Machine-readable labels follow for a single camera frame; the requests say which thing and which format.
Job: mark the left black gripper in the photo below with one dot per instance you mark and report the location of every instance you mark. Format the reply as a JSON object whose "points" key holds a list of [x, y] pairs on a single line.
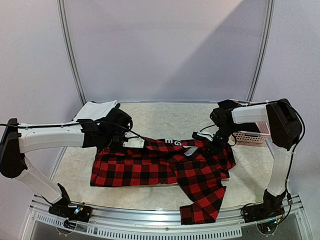
{"points": [[121, 151]]}

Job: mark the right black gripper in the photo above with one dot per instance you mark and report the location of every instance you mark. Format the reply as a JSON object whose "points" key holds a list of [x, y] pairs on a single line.
{"points": [[215, 143]]}

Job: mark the white green raglan t-shirt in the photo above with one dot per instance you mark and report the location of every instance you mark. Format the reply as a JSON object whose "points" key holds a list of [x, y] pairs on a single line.
{"points": [[95, 111]]}

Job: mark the red black plaid garment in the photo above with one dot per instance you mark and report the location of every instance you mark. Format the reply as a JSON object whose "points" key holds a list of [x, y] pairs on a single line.
{"points": [[161, 161]]}

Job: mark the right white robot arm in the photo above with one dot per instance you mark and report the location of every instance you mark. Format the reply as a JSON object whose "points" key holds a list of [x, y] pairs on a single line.
{"points": [[285, 131]]}

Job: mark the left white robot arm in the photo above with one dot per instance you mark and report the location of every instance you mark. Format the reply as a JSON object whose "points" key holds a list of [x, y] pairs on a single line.
{"points": [[94, 125]]}

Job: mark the pink plastic laundry basket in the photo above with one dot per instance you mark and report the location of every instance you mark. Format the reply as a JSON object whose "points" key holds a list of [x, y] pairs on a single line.
{"points": [[251, 124]]}

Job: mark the black garment in basket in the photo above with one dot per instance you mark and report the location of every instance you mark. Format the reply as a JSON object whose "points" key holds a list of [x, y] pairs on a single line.
{"points": [[228, 104]]}

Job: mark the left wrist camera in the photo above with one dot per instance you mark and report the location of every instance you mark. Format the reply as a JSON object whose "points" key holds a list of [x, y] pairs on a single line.
{"points": [[134, 142]]}

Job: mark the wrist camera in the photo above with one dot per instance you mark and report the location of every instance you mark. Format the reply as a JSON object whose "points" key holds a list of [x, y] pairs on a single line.
{"points": [[202, 136], [134, 142]]}

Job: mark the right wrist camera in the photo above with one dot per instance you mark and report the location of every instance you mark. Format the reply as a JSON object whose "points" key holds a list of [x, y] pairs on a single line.
{"points": [[202, 136]]}

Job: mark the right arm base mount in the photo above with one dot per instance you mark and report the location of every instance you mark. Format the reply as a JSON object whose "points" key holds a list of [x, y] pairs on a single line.
{"points": [[272, 206]]}

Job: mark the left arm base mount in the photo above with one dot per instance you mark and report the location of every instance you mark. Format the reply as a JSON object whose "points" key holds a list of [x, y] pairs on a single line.
{"points": [[65, 209]]}

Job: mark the aluminium front rail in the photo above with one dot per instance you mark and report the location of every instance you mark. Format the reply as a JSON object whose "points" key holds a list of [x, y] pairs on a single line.
{"points": [[126, 224]]}

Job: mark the left aluminium frame post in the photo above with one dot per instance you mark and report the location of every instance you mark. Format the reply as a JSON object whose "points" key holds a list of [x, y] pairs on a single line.
{"points": [[69, 51]]}

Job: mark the aluminium frame post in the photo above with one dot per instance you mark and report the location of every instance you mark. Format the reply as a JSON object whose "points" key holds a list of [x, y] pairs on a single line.
{"points": [[69, 51], [262, 48]]}

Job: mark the right aluminium frame post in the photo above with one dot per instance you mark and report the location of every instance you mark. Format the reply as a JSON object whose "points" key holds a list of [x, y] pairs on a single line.
{"points": [[262, 48]]}

